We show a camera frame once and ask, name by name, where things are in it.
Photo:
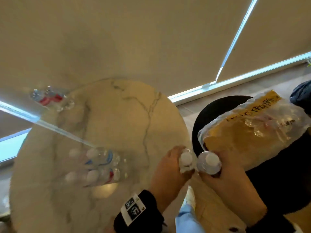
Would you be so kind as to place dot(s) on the person's right hand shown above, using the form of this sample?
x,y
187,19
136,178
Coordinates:
x,y
233,189

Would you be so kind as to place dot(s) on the person's left hand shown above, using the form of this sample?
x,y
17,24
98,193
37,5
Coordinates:
x,y
165,177

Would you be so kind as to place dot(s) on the person's left thumb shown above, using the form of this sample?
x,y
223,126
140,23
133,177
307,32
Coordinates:
x,y
187,176

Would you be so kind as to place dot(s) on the person's right thumb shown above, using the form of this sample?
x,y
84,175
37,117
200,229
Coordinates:
x,y
206,180

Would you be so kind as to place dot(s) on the small clear white-capped bottle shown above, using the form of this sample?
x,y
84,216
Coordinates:
x,y
186,159

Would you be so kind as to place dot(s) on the large clear white-capped bottle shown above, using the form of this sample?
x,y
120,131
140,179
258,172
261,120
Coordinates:
x,y
211,160

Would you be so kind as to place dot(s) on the person's white shoe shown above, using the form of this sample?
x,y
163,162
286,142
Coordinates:
x,y
190,197

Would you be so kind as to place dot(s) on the person's light blue jeans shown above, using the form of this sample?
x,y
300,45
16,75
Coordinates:
x,y
188,220

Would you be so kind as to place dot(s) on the black left wrist band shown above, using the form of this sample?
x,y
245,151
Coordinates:
x,y
148,215

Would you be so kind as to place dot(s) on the black wrist band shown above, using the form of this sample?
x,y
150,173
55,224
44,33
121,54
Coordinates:
x,y
272,224
148,215

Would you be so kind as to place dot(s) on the clear bag with yellow envelope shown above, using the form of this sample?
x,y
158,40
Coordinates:
x,y
243,133

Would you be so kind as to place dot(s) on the black round stool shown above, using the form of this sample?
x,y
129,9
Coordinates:
x,y
274,181

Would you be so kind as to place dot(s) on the black right wrist band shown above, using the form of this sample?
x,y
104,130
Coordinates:
x,y
272,224

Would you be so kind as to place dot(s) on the clear bottle with red label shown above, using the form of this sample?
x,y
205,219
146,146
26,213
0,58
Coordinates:
x,y
107,176

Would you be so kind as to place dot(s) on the clear bottle with blue label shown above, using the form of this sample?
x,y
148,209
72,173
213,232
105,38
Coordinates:
x,y
107,157

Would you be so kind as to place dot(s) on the clear plastic water bottle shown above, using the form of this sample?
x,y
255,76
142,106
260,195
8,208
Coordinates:
x,y
72,177
75,154

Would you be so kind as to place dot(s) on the dark blue fabric item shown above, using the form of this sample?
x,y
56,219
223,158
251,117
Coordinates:
x,y
302,95

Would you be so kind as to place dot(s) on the wide beige roller blind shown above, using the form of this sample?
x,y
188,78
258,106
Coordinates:
x,y
121,38

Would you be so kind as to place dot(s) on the capless red label bottle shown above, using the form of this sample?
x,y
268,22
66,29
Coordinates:
x,y
49,98

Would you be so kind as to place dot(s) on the narrow beige roller blind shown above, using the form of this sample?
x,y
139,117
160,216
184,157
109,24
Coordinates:
x,y
274,31

